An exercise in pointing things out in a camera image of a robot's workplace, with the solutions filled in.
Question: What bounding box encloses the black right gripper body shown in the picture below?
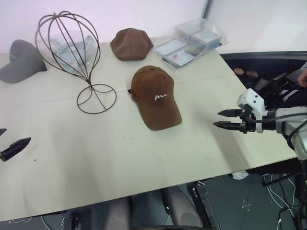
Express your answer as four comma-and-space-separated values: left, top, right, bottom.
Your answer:
238, 104, 257, 134

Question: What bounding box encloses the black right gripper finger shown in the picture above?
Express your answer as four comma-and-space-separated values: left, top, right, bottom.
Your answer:
217, 109, 242, 118
213, 121, 241, 131

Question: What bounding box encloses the person's bare hand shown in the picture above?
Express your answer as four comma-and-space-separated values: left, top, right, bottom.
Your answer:
297, 68, 307, 87

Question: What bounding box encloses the white object under table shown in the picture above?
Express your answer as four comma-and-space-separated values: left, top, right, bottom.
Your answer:
231, 170, 250, 180

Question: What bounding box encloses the small clear box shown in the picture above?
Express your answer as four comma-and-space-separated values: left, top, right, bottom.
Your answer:
184, 45, 201, 56

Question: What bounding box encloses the dark grey baseball cap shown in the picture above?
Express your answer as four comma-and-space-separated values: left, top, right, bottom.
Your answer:
0, 39, 48, 84

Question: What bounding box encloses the brown baseball cap white script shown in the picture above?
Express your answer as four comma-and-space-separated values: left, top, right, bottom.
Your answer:
127, 65, 183, 131

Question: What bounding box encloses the clear box of cards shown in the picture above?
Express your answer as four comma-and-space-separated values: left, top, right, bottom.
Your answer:
176, 22, 202, 43
191, 29, 222, 50

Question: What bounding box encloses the clear plastic bag of boxes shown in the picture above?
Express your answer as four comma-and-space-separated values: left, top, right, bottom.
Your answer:
153, 17, 229, 69

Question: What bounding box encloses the flat clear case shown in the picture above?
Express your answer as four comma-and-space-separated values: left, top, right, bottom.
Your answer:
155, 39, 195, 68

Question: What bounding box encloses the grey rounded shape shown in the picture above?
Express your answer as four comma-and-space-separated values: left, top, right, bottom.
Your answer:
163, 185, 204, 229
102, 196, 132, 230

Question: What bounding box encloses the clear bag with grey garment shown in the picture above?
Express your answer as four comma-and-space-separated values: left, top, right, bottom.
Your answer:
47, 33, 97, 70

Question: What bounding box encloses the dark vertical pole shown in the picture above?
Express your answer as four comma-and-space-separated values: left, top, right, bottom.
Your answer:
203, 0, 214, 20

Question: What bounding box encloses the brown flat cap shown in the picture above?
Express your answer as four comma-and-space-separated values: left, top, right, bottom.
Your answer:
110, 27, 154, 61

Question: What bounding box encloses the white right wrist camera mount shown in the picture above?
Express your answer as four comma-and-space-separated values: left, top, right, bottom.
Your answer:
236, 88, 266, 134

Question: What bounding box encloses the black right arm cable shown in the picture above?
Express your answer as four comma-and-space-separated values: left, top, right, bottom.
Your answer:
248, 112, 307, 147

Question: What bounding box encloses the black metal table frame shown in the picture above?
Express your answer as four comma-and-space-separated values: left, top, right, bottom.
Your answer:
190, 181, 221, 230

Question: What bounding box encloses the white floor cable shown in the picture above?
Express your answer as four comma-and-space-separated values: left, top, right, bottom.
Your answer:
262, 173, 303, 230

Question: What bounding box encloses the dark wire hat stand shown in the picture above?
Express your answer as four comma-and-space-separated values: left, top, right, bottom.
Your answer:
35, 10, 118, 115

